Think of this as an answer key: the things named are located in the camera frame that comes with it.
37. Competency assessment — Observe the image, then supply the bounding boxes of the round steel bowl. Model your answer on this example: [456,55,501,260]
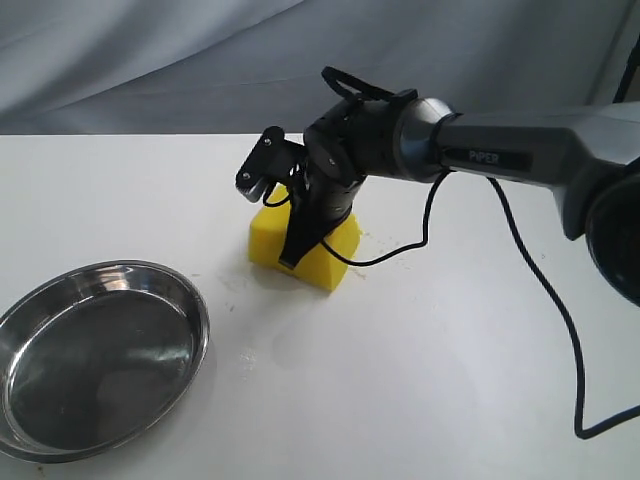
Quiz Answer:
[1,260,209,463]

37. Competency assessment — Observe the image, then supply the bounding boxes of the yellow sponge block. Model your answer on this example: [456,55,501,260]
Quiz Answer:
[247,185,364,292]

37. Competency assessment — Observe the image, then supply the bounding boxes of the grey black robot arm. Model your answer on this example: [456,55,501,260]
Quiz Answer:
[279,67,639,301]

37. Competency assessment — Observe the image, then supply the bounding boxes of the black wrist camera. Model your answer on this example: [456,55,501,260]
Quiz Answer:
[235,126,307,203]

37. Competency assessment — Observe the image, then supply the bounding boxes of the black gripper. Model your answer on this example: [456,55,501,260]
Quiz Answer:
[279,164,364,270]

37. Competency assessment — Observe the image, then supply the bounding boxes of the grey backdrop cloth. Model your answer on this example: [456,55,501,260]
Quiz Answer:
[1,1,639,135]

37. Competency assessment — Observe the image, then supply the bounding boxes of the black cable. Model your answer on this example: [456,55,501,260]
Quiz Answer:
[262,172,640,441]

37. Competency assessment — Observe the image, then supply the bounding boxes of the black light stand pole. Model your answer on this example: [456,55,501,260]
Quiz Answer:
[612,39,640,103]

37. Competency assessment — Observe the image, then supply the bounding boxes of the brown liquid spill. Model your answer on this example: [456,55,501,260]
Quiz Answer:
[201,235,399,375]

